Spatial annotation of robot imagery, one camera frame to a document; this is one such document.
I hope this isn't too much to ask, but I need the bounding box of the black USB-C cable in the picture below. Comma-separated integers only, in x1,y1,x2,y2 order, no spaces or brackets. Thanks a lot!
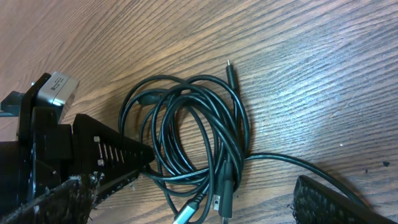
118,59,251,224

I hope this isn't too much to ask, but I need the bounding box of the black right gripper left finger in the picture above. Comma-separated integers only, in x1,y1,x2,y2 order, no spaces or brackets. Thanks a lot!
1,172,104,224

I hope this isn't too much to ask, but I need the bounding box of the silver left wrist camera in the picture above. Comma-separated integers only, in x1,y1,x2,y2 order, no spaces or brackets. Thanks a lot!
36,71,80,122

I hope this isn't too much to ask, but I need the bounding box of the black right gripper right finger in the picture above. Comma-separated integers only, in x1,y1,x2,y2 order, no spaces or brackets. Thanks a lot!
293,175,397,224

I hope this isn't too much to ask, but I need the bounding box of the black braided USB cable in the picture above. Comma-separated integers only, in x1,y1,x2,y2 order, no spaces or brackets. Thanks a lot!
136,152,374,224

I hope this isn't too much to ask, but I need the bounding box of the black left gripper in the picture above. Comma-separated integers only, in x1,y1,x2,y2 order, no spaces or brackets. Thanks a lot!
1,73,155,215

